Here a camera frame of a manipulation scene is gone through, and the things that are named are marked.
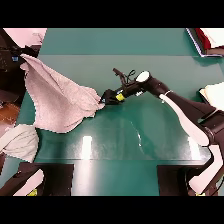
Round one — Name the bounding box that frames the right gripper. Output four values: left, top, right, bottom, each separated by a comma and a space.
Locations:
99, 88, 127, 106

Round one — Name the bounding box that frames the grey sweatshirt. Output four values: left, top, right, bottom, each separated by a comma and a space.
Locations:
19, 53, 106, 135

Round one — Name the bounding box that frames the pale yellow garment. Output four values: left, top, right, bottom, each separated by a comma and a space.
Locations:
199, 81, 224, 112

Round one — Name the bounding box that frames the cream garment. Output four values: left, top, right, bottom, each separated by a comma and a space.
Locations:
0, 123, 40, 164

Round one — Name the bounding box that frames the red garment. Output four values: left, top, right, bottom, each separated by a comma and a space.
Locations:
195, 28, 214, 52

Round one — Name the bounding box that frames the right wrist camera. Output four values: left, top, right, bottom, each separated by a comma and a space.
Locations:
112, 67, 137, 86

